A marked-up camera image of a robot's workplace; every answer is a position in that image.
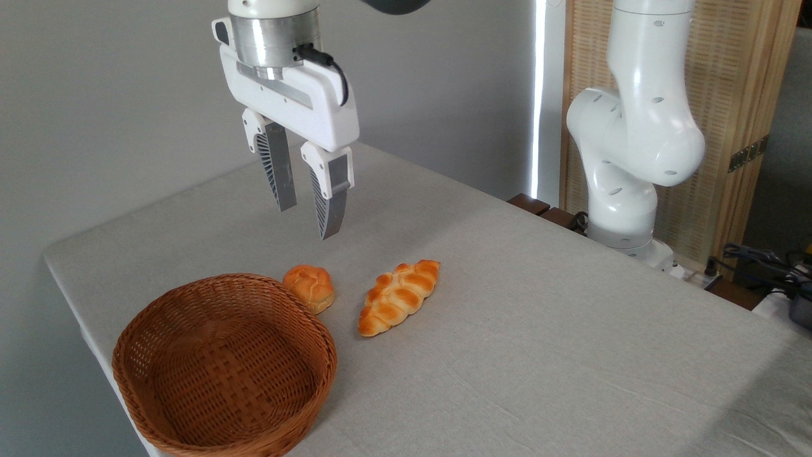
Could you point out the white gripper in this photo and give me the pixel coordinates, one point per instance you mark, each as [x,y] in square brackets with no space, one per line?
[317,111]

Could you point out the round bread roll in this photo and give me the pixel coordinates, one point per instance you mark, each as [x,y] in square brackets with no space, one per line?
[309,285]

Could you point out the braided bread loaf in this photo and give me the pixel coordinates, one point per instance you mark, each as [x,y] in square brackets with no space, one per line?
[396,297]

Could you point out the brown wicker basket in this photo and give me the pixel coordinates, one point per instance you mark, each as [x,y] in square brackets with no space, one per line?
[222,374]

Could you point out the dark brown wooden furniture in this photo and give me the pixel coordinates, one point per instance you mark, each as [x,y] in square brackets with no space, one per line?
[530,204]

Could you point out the grey tablecloth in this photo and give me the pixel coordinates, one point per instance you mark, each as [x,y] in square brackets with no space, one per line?
[507,330]

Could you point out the white power strip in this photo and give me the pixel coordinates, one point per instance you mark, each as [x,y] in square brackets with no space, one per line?
[691,274]

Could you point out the bamboo folding screen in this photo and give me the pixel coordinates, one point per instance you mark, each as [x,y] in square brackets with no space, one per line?
[736,70]

